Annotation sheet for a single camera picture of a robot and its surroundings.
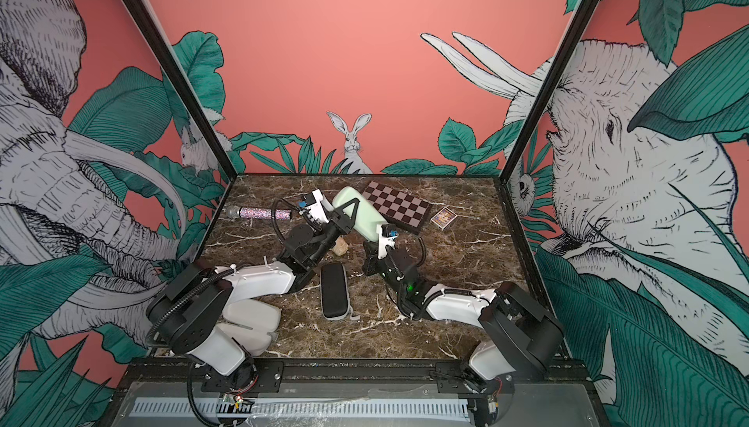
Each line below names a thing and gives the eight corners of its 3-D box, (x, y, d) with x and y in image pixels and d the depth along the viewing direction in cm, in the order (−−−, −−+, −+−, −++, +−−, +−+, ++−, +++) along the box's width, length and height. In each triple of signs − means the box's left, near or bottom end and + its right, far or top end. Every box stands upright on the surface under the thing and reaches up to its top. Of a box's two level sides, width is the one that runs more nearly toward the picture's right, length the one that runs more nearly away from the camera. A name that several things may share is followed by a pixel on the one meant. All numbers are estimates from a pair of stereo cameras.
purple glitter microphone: (228, 220, 108) (223, 213, 105) (232, 211, 111) (228, 204, 108) (289, 224, 107) (286, 218, 104) (292, 216, 110) (290, 209, 107)
